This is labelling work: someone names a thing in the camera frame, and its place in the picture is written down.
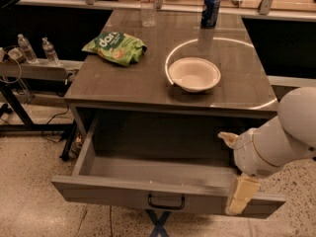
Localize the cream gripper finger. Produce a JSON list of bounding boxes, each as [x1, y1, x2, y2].
[[225, 174, 260, 215], [218, 131, 238, 149]]

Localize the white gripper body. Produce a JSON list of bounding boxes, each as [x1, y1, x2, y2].
[[233, 128, 280, 178]]

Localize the grey top drawer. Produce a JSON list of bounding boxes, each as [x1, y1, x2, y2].
[[50, 112, 286, 219]]

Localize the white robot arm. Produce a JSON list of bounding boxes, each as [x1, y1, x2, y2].
[[218, 87, 316, 215]]

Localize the grey drawer cabinet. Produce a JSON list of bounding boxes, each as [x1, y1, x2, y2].
[[63, 9, 279, 170]]

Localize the white bowl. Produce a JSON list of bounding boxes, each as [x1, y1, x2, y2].
[[167, 57, 221, 93]]

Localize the blue tape cross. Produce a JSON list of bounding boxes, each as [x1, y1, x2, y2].
[[146, 209, 171, 237]]

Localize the blue soda can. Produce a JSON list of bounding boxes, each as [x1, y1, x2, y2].
[[200, 0, 221, 28]]

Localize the green chip bag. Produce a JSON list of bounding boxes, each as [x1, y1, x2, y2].
[[82, 32, 147, 66]]

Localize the clear water bottle on cabinet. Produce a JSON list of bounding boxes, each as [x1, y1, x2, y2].
[[139, 0, 156, 28]]

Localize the right water bottle on bench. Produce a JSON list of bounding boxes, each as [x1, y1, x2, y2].
[[42, 38, 60, 66]]

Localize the water bottle on bench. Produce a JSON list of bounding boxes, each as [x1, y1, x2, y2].
[[42, 38, 60, 66], [18, 34, 39, 64]]

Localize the left water bottle on bench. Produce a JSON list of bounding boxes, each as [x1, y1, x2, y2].
[[18, 34, 39, 64]]

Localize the black metal side bench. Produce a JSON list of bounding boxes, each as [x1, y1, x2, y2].
[[0, 47, 77, 161]]

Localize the black floor cable left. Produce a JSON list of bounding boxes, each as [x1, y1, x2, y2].
[[39, 104, 72, 144]]

